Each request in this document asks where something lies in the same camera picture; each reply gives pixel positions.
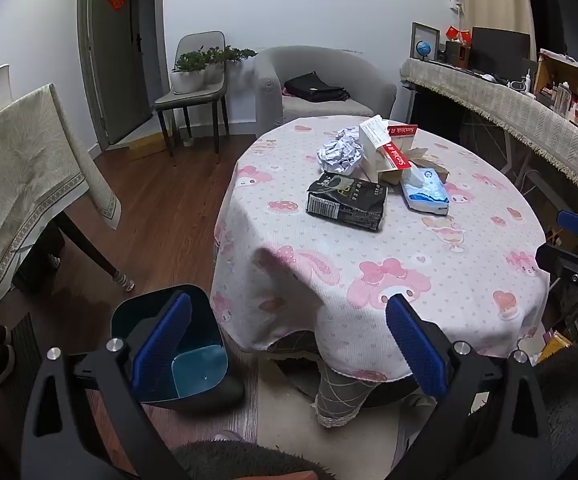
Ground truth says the potted plant in white pot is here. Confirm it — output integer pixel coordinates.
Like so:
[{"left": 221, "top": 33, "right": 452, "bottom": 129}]
[
  {"left": 204, "top": 46, "right": 258, "bottom": 86},
  {"left": 171, "top": 50, "right": 210, "bottom": 95}
]

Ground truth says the black bag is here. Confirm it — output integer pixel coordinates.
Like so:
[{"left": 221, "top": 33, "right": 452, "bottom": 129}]
[{"left": 284, "top": 72, "right": 350, "bottom": 102}]

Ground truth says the table with beige cloth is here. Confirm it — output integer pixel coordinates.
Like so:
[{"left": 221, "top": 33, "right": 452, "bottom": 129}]
[{"left": 0, "top": 83, "right": 122, "bottom": 378}]

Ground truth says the dark teal plastic bin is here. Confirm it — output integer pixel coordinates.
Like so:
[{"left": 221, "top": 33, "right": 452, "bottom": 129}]
[{"left": 110, "top": 284, "right": 246, "bottom": 409}]

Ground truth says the black snack packet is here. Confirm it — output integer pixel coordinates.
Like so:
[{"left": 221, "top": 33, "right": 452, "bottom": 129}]
[{"left": 306, "top": 171, "right": 388, "bottom": 232}]

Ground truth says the pair of dark slippers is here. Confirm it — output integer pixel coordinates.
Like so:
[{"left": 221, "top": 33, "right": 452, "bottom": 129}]
[{"left": 0, "top": 325, "right": 16, "bottom": 387}]

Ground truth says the pink printed tablecloth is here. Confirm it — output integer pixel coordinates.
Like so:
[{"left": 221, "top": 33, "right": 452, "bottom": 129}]
[{"left": 210, "top": 115, "right": 552, "bottom": 383}]

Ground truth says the flat cardboard box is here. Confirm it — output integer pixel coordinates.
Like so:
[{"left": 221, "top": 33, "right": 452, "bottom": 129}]
[{"left": 129, "top": 132, "right": 170, "bottom": 161}]

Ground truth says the side desk with lace cloth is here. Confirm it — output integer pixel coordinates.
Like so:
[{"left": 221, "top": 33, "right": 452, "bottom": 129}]
[{"left": 400, "top": 58, "right": 578, "bottom": 211}]

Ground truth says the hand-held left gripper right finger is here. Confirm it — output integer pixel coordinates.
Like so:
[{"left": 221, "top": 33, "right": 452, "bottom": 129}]
[{"left": 385, "top": 294, "right": 554, "bottom": 480}]

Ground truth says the framed picture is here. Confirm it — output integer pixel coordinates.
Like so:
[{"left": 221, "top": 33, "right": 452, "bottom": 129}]
[{"left": 410, "top": 22, "right": 441, "bottom": 62}]

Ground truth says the blue white wipes pack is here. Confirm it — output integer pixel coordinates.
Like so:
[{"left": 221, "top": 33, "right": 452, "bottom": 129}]
[{"left": 400, "top": 167, "right": 450, "bottom": 216}]

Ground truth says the brown wooden box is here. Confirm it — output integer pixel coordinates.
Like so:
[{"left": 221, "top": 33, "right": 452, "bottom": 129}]
[{"left": 444, "top": 40, "right": 471, "bottom": 68}]

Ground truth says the grey dining chair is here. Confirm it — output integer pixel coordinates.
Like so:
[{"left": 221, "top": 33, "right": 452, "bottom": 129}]
[{"left": 154, "top": 31, "right": 230, "bottom": 168}]

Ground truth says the black monitor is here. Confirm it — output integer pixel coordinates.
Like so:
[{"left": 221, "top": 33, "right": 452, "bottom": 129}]
[{"left": 470, "top": 26, "right": 532, "bottom": 78}]

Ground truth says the beige rug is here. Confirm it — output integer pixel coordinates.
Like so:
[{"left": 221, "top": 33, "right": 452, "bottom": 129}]
[{"left": 256, "top": 360, "right": 404, "bottom": 480}]

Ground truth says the grey door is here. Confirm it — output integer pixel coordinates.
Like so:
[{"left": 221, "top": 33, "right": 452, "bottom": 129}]
[{"left": 78, "top": 0, "right": 164, "bottom": 151}]

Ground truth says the brown cardboard box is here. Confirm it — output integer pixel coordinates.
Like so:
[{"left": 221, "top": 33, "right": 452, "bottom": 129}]
[{"left": 376, "top": 146, "right": 450, "bottom": 195}]

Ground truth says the grey armchair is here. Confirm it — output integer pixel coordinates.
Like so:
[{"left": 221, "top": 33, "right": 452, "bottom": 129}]
[{"left": 255, "top": 46, "right": 398, "bottom": 138}]

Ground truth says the small red white box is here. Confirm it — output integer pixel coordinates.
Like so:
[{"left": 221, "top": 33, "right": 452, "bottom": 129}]
[{"left": 388, "top": 125, "right": 420, "bottom": 153}]

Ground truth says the cardboard organiser box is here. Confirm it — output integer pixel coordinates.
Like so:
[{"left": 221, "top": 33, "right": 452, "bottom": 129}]
[{"left": 536, "top": 49, "right": 578, "bottom": 121}]

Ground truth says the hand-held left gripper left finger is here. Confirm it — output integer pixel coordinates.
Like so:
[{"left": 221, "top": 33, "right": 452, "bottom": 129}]
[{"left": 21, "top": 291, "right": 194, "bottom": 480}]

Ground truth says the grey ribbed floor mat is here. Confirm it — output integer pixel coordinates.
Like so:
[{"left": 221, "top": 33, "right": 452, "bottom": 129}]
[{"left": 9, "top": 312, "right": 46, "bottom": 411}]

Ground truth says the white paper ball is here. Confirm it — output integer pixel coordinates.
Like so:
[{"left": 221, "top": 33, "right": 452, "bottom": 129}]
[{"left": 317, "top": 128, "right": 366, "bottom": 176}]

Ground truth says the white box with red stripe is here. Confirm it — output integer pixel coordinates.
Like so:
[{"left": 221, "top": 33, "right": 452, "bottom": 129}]
[{"left": 358, "top": 115, "right": 414, "bottom": 182}]

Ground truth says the dark table leg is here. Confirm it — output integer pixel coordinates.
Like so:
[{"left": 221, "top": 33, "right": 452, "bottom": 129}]
[{"left": 56, "top": 210, "right": 127, "bottom": 281}]

